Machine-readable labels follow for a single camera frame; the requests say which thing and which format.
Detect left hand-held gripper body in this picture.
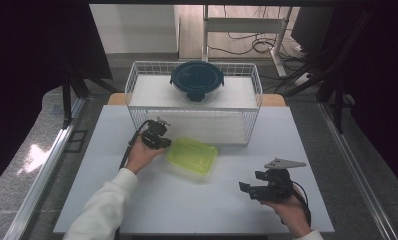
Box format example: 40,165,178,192
141,117,171,150

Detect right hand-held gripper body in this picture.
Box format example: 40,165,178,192
254,157,307,203

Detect green rectangular plastic container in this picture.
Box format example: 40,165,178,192
166,136,219,177

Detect white wire rack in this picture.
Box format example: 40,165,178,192
124,60,264,147

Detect round dark blue lidded container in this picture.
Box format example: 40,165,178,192
169,60,226,103

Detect person's left hand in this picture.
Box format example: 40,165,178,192
125,134,166,176

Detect person's right hand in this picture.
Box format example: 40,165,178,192
261,184,313,239

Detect wooden table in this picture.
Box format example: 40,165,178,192
106,92,287,108

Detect black metal stand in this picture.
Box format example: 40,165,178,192
60,49,121,130
282,9,356,135

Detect white cabinet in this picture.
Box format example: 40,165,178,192
89,3,181,55

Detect white power strip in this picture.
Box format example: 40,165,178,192
294,71,312,87

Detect dark curtain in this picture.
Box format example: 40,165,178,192
320,0,398,196
0,0,114,194

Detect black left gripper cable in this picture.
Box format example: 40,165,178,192
118,119,151,171

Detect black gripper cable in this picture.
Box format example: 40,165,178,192
291,181,313,228
118,119,151,171

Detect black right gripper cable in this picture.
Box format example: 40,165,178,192
291,181,313,228

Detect aluminium rail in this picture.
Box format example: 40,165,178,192
2,97,87,240
317,101,398,240

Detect black floor cables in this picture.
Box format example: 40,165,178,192
207,5,318,94

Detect white desk frame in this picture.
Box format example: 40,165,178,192
201,4,293,78

